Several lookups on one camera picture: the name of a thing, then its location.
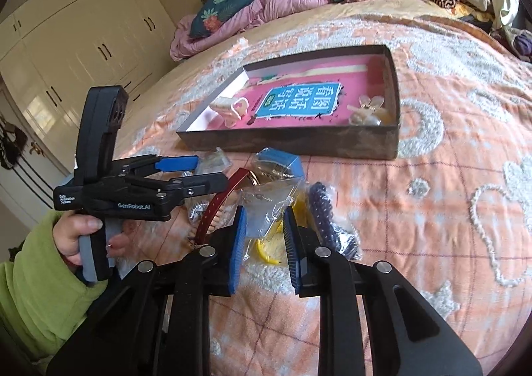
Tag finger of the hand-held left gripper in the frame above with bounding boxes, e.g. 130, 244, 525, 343
125, 174, 229, 204
110, 155, 200, 178

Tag dark hanging bag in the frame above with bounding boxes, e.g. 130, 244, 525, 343
0, 116, 28, 171

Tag clear bag with dark beads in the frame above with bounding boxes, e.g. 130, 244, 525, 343
308, 182, 362, 260

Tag cream hair claw clip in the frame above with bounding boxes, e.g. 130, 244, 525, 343
209, 96, 250, 129

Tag small blue box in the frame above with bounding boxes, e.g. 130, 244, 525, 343
254, 148, 303, 181

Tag clear bag with yellow hoops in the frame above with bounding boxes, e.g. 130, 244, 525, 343
249, 201, 312, 266

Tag cream wardrobe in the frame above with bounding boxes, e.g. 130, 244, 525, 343
0, 0, 179, 131

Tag beige bed sheet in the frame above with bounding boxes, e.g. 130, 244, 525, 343
245, 0, 491, 34

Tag white door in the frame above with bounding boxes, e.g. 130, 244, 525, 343
0, 81, 73, 227

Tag teal floral pillow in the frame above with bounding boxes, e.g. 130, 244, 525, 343
189, 0, 345, 38

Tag clear bag with earrings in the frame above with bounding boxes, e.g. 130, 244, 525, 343
239, 179, 304, 244

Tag purple quilt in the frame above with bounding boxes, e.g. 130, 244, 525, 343
170, 0, 345, 63

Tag clear bag with silver chain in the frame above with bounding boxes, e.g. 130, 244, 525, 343
187, 199, 210, 223

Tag person's left hand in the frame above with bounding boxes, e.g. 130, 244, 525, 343
56, 217, 134, 266

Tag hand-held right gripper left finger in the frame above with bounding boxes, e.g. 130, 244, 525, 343
46, 205, 250, 376

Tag red strap wristwatch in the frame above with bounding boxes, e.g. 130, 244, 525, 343
193, 167, 254, 246

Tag shallow cardboard box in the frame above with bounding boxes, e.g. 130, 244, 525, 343
177, 45, 402, 161

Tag person's left forearm green sleeve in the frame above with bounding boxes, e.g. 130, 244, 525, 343
0, 210, 109, 376

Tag empty clear plastic bag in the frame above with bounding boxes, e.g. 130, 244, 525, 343
195, 147, 231, 177

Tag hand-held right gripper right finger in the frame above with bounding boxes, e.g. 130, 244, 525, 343
283, 206, 485, 376

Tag orange plastic toy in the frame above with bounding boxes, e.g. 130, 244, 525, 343
347, 94, 393, 127

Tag pink book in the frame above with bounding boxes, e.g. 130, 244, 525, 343
212, 64, 391, 129

